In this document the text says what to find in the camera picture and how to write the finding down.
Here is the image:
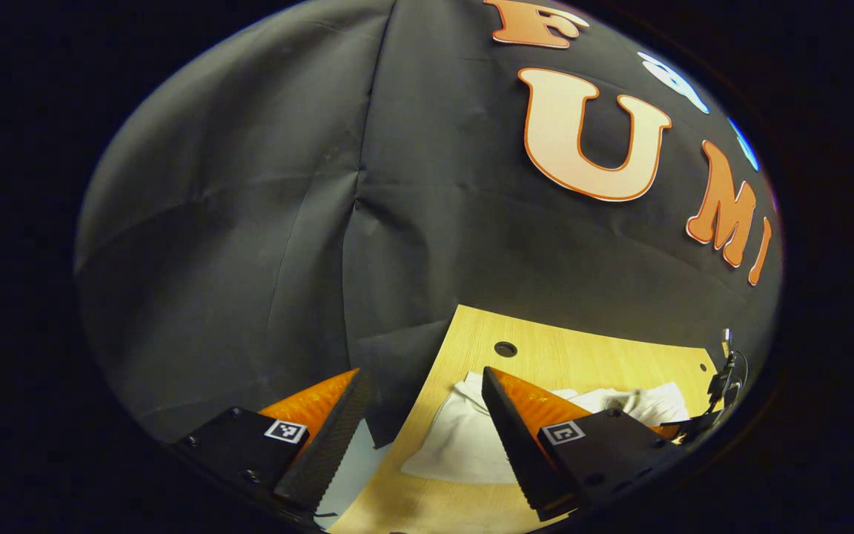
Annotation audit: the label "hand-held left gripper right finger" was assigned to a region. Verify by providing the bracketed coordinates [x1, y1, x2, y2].
[480, 365, 688, 523]

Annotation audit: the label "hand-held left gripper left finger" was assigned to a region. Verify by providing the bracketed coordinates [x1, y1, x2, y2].
[171, 366, 373, 521]

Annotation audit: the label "white jeans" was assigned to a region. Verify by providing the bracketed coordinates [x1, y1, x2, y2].
[400, 371, 692, 487]

